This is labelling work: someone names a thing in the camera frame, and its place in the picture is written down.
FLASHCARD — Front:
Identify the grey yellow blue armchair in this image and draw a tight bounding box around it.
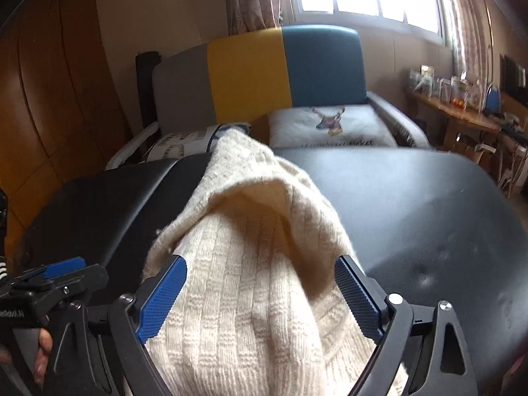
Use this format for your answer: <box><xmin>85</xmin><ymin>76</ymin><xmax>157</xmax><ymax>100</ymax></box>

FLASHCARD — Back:
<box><xmin>107</xmin><ymin>25</ymin><xmax>430</xmax><ymax>169</ymax></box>

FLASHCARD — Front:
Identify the black monitor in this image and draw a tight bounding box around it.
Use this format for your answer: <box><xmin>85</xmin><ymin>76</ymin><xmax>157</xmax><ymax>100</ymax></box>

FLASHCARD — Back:
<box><xmin>500</xmin><ymin>54</ymin><xmax>528</xmax><ymax>106</ymax></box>

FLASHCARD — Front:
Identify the blue bag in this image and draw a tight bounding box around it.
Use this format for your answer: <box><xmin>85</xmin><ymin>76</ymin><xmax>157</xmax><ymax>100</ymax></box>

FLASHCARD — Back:
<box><xmin>482</xmin><ymin>85</ymin><xmax>501</xmax><ymax>116</ymax></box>

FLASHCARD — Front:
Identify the right beige curtain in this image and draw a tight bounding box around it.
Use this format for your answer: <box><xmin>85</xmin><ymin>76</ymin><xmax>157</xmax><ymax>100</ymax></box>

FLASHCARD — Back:
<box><xmin>439</xmin><ymin>0</ymin><xmax>493</xmax><ymax>86</ymax></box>

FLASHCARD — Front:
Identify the blue triangle pattern cushion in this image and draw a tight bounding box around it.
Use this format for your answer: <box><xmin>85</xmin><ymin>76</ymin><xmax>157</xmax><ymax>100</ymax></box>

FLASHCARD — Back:
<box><xmin>146</xmin><ymin>122</ymin><xmax>251</xmax><ymax>162</ymax></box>

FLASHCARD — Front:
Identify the wooden side table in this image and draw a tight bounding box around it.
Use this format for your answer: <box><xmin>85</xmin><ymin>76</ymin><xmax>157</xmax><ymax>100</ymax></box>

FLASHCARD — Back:
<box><xmin>405</xmin><ymin>90</ymin><xmax>501</xmax><ymax>151</ymax></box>

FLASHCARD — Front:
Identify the cream knitted sweater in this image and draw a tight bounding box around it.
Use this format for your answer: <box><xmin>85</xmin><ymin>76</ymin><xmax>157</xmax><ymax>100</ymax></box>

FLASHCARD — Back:
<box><xmin>142</xmin><ymin>130</ymin><xmax>374</xmax><ymax>395</ymax></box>

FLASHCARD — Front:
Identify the jar with oranges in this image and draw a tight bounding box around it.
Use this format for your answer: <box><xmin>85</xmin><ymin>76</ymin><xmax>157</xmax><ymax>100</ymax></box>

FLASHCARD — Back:
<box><xmin>450</xmin><ymin>76</ymin><xmax>469</xmax><ymax>110</ymax></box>

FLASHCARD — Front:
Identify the person left hand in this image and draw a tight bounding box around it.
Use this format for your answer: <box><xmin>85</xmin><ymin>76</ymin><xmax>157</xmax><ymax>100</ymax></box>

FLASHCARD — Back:
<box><xmin>33</xmin><ymin>328</ymin><xmax>53</xmax><ymax>387</ymax></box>

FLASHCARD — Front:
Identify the deer print cushion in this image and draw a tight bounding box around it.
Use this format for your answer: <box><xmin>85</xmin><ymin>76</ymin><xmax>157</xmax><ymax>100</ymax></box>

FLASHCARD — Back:
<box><xmin>269</xmin><ymin>105</ymin><xmax>397</xmax><ymax>148</ymax></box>

